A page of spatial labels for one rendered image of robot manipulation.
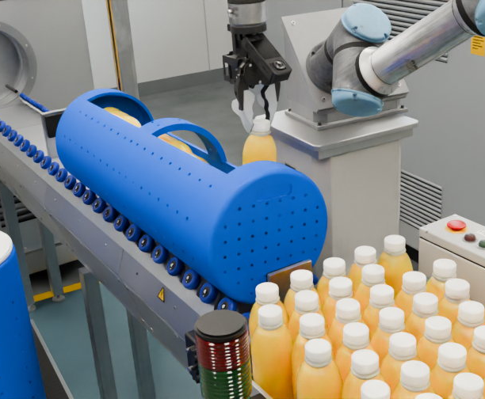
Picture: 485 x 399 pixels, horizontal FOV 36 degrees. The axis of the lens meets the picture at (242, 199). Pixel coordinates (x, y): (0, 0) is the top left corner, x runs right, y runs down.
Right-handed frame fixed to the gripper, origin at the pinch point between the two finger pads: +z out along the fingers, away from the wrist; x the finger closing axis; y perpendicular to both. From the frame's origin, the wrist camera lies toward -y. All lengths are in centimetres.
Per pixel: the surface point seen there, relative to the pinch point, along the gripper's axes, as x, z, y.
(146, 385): 1, 117, 85
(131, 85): -27, 22, 130
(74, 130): 18, 12, 63
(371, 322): 7.4, 22.7, -42.0
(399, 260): -9.4, 21.5, -30.9
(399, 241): -10.3, 18.2, -29.8
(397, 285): -8.1, 26.1, -31.6
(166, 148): 12.7, 7.0, 18.9
